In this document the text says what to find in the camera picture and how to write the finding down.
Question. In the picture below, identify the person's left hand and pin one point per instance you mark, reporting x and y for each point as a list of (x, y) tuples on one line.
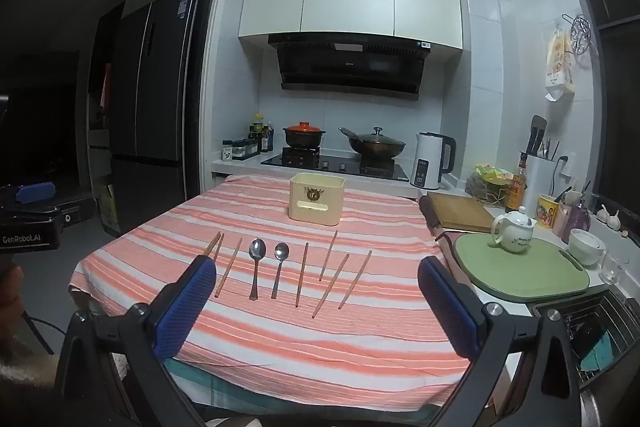
[(10, 302)]

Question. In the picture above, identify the white utensil canister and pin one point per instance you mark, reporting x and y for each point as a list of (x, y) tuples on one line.
[(542, 179)]

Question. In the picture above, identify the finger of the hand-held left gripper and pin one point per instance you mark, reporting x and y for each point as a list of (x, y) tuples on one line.
[(75, 213), (35, 192)]

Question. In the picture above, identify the black spatula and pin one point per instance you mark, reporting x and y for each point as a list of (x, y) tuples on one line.
[(537, 132)]

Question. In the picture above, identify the wooden cutting board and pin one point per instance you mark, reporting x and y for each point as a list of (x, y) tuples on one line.
[(460, 212)]

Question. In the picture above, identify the green cutting board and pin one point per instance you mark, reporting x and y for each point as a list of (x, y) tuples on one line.
[(520, 274)]

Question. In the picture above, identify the clear drinking glass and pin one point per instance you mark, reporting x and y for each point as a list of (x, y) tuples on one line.
[(612, 272)]

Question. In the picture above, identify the white teapot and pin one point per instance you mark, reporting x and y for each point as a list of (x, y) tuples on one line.
[(515, 232)]

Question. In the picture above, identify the dark sauce bottle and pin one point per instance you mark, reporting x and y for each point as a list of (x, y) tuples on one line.
[(269, 138)]

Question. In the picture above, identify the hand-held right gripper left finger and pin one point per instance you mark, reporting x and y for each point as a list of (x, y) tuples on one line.
[(182, 307)]

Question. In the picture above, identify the purple glass jar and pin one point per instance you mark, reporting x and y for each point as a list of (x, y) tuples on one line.
[(577, 222)]

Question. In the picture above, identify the metal dish rack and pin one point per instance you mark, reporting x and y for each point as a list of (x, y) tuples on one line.
[(600, 314)]

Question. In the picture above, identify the white wall socket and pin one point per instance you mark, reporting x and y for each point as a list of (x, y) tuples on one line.
[(564, 164)]

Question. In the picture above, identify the yellow-label sauce bottle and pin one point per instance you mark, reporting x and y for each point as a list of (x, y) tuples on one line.
[(516, 192)]

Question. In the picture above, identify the dark refrigerator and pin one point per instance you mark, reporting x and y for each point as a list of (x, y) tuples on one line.
[(150, 107)]

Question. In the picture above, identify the white bowl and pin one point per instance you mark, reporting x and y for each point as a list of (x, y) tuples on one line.
[(587, 247)]

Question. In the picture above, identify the black range hood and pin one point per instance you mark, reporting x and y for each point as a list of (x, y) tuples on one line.
[(350, 67)]

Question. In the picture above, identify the white electric kettle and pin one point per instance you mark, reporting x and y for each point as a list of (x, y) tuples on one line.
[(425, 162)]

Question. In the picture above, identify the pink white striped tablecloth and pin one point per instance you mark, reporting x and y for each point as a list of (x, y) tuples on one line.
[(300, 342)]

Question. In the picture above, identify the hanging yellow packet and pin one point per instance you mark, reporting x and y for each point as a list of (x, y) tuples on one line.
[(559, 67)]

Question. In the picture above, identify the black wok with lid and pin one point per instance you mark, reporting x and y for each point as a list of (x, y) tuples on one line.
[(375, 146)]

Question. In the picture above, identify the garlic bulb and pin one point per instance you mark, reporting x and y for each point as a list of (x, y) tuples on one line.
[(604, 213), (614, 218)]

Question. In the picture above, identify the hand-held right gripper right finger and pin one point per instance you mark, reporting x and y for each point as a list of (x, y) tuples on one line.
[(450, 307)]

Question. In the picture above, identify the storage shelf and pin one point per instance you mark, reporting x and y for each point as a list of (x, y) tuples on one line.
[(100, 147)]

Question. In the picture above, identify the green-capped sauce bottle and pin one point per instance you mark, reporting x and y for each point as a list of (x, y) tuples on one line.
[(257, 129)]

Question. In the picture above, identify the yellow printed mug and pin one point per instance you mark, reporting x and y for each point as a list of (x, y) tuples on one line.
[(548, 212)]

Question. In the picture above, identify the clay pot with orange lid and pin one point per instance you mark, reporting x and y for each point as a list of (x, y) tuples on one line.
[(303, 138)]

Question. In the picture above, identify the cream utensil holder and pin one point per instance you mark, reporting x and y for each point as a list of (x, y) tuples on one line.
[(317, 212)]

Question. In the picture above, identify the wooden chopstick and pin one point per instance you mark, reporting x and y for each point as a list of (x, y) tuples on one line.
[(228, 268), (212, 243), (301, 274), (355, 279), (219, 246), (328, 256), (330, 286)]

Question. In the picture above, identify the teal cloth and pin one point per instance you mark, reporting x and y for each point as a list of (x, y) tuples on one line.
[(235, 389)]

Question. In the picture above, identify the large metal spoon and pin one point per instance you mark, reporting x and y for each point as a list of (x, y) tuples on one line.
[(257, 249)]

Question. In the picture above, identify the small metal spoon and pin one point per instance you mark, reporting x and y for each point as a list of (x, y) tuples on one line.
[(281, 252)]

